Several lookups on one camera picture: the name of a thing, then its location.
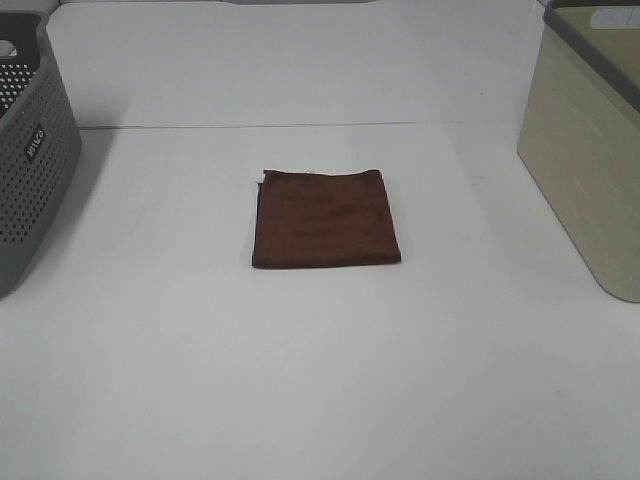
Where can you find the grey perforated plastic basket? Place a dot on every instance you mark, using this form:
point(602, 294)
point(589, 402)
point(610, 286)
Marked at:
point(40, 142)

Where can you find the beige basket with grey rim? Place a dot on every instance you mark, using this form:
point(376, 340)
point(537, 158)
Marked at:
point(579, 138)

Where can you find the brown towel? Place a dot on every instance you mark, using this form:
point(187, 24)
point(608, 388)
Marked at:
point(307, 220)

